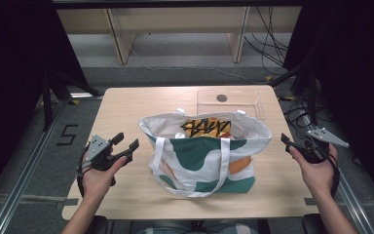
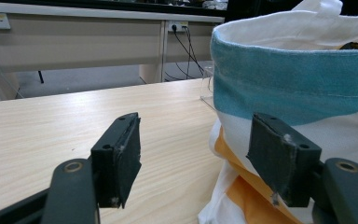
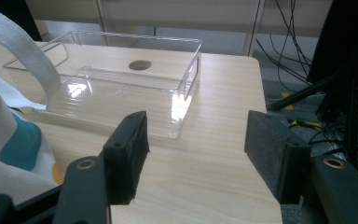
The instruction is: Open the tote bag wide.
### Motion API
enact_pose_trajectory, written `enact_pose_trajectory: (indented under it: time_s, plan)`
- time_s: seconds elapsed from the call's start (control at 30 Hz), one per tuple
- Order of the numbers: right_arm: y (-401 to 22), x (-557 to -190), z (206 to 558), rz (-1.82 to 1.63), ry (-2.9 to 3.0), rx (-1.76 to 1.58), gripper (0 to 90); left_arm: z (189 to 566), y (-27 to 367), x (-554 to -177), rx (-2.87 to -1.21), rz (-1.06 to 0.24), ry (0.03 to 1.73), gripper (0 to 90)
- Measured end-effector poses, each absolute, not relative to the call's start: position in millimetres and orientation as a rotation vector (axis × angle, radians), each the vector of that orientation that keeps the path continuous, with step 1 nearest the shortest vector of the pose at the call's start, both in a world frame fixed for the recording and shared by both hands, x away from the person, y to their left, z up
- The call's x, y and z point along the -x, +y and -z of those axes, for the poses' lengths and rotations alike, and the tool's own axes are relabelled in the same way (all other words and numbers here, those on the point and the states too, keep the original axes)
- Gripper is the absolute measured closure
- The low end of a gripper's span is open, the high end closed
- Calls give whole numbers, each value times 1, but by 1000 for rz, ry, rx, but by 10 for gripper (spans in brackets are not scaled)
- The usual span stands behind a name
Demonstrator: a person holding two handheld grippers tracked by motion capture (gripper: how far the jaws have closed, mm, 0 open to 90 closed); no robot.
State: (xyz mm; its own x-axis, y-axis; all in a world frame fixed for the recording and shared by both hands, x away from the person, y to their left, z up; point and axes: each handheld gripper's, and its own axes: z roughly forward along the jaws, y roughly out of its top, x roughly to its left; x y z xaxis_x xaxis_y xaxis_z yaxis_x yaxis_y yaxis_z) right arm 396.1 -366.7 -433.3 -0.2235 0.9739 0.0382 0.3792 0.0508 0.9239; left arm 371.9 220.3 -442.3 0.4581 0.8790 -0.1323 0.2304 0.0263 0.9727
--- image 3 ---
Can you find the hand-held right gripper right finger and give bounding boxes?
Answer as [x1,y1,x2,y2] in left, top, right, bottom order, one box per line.
[243,110,312,205]

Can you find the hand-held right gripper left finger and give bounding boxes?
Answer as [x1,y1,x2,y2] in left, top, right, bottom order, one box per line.
[101,110,150,206]

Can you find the clear plastic box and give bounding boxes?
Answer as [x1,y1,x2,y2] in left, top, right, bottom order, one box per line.
[3,30,203,140]

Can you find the white and teal tote bag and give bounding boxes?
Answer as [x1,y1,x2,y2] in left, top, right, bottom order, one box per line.
[0,3,65,206]

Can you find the yellow floor tape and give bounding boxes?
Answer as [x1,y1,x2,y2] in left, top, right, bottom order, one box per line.
[280,91,324,131]

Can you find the black curtain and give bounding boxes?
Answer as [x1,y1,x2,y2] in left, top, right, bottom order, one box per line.
[307,0,358,125]
[0,0,43,42]

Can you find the black hanging cables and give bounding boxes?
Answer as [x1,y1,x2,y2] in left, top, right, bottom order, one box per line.
[254,0,313,86]

